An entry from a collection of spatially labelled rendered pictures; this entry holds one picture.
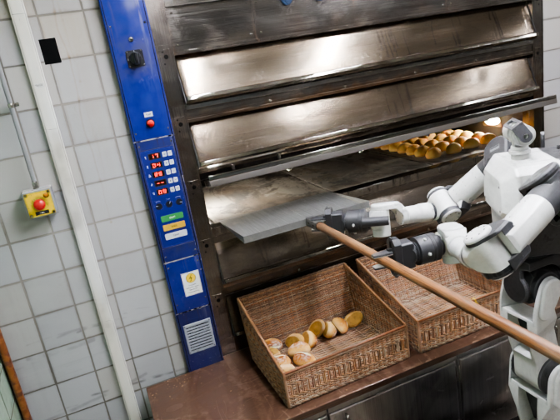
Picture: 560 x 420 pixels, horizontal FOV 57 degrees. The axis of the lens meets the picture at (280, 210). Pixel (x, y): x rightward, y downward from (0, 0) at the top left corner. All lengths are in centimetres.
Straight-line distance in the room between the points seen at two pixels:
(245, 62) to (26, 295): 125
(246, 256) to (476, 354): 106
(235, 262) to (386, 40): 120
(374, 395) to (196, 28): 158
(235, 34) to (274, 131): 42
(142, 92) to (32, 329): 101
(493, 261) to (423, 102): 130
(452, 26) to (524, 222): 145
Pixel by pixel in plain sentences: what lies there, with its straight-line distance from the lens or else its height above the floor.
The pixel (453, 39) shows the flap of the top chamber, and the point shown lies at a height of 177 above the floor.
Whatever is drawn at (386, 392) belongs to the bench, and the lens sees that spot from 216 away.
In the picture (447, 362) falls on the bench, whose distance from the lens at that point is 229.
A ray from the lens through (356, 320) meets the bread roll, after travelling 242.
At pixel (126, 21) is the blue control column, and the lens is 204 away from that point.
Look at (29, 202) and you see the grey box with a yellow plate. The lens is 202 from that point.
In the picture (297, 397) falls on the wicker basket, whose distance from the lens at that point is 203.
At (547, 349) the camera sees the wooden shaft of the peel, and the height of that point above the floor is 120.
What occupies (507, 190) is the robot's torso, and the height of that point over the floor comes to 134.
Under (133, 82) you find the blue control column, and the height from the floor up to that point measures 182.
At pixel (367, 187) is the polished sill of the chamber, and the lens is 244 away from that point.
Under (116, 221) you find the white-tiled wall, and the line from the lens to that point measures 212.
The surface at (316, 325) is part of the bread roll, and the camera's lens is 236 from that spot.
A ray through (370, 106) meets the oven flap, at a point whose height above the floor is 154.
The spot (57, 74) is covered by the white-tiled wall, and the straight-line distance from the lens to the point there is 205.
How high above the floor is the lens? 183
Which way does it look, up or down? 17 degrees down
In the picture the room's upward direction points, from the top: 9 degrees counter-clockwise
